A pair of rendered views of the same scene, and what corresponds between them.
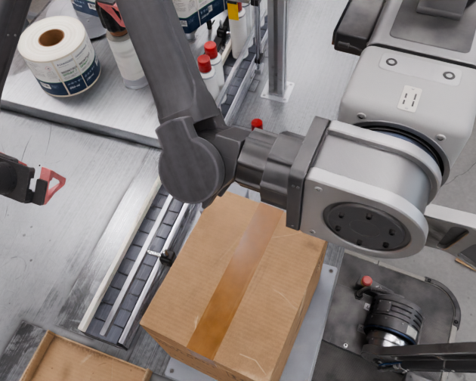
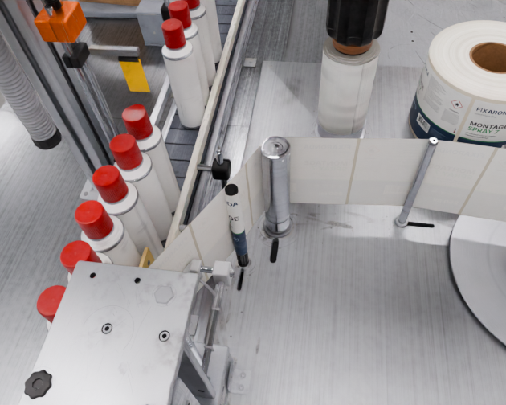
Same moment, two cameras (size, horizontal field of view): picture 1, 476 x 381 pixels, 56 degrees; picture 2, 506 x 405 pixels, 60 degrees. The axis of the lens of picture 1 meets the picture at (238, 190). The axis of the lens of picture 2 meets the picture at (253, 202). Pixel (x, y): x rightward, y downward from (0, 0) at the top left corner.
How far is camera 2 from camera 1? 1.64 m
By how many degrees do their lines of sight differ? 67
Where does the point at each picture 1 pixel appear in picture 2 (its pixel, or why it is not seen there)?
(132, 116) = (314, 79)
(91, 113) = (378, 74)
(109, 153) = not seen: hidden behind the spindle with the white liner
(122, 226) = (276, 11)
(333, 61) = (1, 254)
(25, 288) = not seen: outside the picture
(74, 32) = (461, 72)
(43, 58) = (471, 25)
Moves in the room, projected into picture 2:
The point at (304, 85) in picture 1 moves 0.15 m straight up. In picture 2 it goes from (63, 197) to (24, 141)
